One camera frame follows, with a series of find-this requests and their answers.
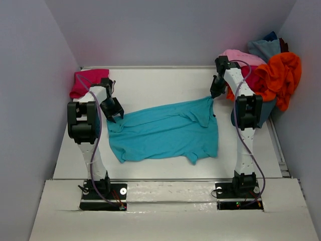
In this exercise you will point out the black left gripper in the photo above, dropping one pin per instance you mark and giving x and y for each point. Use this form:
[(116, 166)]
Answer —
[(117, 109)]

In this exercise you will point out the folded magenta t-shirt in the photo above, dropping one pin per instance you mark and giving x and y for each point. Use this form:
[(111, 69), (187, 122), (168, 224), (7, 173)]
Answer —
[(84, 80)]

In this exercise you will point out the slate blue t-shirt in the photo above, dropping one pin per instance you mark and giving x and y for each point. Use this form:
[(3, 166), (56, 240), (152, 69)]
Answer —
[(265, 113)]

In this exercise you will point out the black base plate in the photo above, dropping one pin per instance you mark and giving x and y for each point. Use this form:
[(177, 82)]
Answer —
[(228, 199), (115, 200)]

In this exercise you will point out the grey-blue t-shirt at back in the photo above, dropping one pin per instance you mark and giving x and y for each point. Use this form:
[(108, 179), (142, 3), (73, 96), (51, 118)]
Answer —
[(264, 49)]

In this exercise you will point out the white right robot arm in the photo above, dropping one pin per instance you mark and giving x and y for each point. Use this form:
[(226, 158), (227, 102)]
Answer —
[(244, 173)]

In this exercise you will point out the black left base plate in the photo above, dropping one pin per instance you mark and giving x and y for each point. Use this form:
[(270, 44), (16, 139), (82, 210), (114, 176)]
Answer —
[(115, 200)]

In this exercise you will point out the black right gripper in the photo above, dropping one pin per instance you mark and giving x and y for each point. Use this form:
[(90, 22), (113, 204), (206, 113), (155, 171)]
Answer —
[(216, 91)]

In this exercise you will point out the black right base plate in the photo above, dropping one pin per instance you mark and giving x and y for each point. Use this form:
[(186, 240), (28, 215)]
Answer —
[(228, 199)]

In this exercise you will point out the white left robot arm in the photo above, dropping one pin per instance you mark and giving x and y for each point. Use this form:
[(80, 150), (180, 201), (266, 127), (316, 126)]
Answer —
[(84, 125)]

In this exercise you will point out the pink t-shirt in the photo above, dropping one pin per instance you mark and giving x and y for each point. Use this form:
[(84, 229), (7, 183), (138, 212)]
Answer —
[(242, 57)]

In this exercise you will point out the turquoise t-shirt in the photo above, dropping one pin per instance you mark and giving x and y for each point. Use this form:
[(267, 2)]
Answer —
[(186, 129)]

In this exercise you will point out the maroon t-shirt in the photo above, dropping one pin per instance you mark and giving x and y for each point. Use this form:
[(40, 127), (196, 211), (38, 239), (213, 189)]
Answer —
[(283, 46)]

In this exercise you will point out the orange t-shirt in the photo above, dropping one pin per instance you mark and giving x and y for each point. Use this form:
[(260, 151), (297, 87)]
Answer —
[(278, 78)]

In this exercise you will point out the dark blue t-shirt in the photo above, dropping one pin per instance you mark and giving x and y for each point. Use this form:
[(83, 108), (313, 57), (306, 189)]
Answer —
[(270, 37)]

